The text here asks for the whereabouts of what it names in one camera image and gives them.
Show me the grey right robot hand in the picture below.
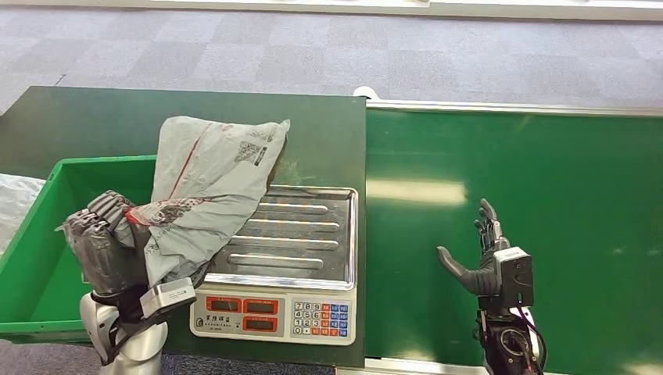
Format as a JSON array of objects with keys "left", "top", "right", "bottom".
[{"left": 435, "top": 198, "right": 512, "bottom": 298}]

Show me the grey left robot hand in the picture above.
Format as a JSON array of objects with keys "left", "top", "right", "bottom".
[{"left": 62, "top": 190, "right": 157, "bottom": 299}]

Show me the grey mailer bag red print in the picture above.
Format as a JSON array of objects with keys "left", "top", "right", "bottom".
[{"left": 124, "top": 115, "right": 292, "bottom": 289}]

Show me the green plastic crate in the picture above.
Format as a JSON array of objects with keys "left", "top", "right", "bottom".
[{"left": 0, "top": 154, "right": 162, "bottom": 346}]

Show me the white plastic bag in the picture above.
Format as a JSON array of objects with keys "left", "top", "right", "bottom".
[{"left": 0, "top": 173, "right": 47, "bottom": 257}]

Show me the white electronic scale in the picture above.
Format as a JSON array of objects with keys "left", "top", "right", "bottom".
[{"left": 189, "top": 184, "right": 360, "bottom": 347}]

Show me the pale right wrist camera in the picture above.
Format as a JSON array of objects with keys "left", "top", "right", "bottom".
[{"left": 492, "top": 246, "right": 535, "bottom": 313}]

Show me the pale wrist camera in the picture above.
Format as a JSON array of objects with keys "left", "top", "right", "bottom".
[
  {"left": 138, "top": 277, "right": 199, "bottom": 320},
  {"left": 492, "top": 246, "right": 535, "bottom": 313}
]

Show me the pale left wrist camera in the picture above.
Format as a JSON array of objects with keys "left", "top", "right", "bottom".
[{"left": 138, "top": 277, "right": 199, "bottom": 320}]

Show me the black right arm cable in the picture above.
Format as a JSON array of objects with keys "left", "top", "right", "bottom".
[{"left": 518, "top": 309, "right": 549, "bottom": 375}]

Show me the silver conveyor frame rail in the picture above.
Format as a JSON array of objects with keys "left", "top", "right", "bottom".
[
  {"left": 335, "top": 357, "right": 488, "bottom": 375},
  {"left": 365, "top": 99, "right": 663, "bottom": 118}
]

